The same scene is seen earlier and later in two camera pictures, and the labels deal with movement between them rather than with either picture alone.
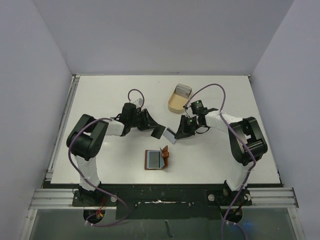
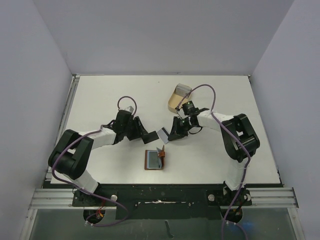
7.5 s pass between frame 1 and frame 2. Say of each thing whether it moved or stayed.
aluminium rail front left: stayed
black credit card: moved
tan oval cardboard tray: stayed
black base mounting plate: stayed
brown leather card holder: moved
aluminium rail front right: stayed
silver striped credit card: moved
